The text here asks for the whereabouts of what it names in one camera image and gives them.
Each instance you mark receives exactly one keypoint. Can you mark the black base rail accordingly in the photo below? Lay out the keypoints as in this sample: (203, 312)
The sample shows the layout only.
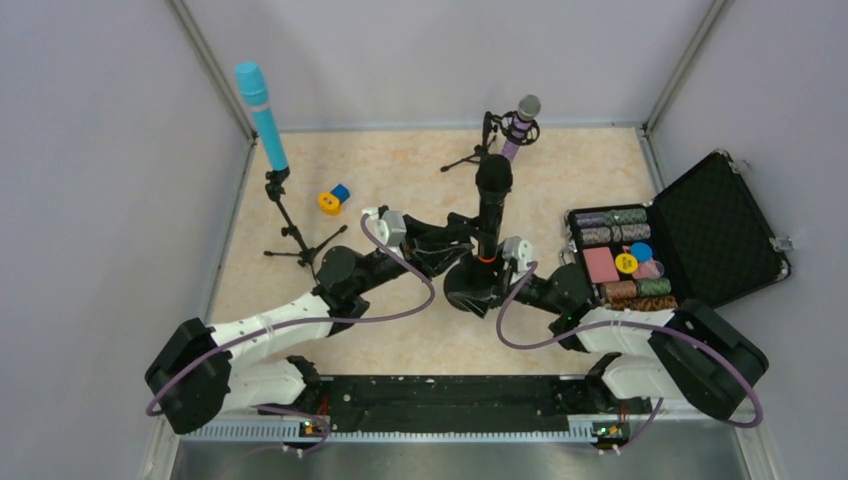
(476, 405)

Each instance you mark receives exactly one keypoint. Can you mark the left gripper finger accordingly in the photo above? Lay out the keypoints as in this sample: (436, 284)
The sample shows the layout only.
(457, 232)
(434, 261)

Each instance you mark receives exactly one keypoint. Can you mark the open black carrying case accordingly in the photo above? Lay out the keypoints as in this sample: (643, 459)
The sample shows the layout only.
(716, 243)

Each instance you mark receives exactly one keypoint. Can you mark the yellow round chip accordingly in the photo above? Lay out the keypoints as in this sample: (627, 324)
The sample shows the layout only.
(626, 263)

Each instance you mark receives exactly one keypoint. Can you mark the tripod stand with shock mount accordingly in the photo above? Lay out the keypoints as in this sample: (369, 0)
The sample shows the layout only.
(491, 131)

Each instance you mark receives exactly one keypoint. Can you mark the black microphone orange end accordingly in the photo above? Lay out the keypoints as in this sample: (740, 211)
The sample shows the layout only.
(494, 180)

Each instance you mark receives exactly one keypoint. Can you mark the blue toy brick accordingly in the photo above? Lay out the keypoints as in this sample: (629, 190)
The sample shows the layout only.
(341, 192)

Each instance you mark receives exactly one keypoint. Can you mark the yellow traffic light brick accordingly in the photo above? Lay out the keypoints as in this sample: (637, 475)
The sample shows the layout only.
(329, 203)

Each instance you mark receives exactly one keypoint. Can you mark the purple glitter microphone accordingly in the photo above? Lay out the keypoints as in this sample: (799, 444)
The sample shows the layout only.
(520, 127)

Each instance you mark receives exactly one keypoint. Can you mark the pink block in case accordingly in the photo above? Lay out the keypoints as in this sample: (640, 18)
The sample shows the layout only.
(600, 265)

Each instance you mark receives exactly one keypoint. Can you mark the round base clamp stand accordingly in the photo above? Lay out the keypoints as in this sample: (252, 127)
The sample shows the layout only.
(470, 272)

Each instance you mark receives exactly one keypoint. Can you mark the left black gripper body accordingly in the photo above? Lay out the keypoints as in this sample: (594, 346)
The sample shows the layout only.
(419, 249)

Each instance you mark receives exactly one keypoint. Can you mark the blue plastic tube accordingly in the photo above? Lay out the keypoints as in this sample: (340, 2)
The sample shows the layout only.
(255, 94)

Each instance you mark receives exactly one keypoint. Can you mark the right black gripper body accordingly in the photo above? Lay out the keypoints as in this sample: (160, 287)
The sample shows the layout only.
(502, 279)

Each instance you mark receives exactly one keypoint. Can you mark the blue round chip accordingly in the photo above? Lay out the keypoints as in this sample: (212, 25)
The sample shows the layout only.
(642, 251)

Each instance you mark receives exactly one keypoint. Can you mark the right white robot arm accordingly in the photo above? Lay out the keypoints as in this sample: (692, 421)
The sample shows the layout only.
(685, 353)

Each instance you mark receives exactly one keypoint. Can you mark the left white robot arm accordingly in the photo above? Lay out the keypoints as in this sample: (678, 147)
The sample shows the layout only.
(203, 371)

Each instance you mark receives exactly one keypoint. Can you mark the poker chip stacks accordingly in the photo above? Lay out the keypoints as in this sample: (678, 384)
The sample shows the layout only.
(648, 289)

